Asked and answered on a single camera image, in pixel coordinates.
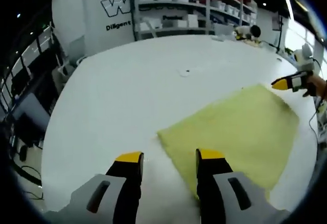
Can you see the person's right hand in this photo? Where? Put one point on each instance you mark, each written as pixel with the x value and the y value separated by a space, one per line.
pixel 318 87

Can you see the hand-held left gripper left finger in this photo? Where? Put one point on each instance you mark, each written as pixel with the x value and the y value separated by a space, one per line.
pixel 112 198

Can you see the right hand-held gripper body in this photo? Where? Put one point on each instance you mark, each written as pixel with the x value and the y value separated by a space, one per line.
pixel 304 59

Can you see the black tripod stand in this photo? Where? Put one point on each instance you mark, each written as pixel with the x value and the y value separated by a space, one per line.
pixel 280 34

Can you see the beige cloth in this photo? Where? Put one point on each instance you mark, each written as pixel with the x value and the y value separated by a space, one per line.
pixel 255 43

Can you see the yellow blue grey garment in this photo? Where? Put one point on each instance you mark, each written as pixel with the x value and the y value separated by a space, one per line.
pixel 237 132

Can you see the white crumpled cloth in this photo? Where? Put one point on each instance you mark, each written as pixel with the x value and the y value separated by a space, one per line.
pixel 218 37

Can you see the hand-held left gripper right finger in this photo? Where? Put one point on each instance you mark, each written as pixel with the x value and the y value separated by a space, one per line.
pixel 219 198

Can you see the black desk monitor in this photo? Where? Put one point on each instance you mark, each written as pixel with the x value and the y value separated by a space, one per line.
pixel 32 121

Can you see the grey metal shelf rack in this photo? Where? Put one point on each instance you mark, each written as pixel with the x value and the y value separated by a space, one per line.
pixel 209 9

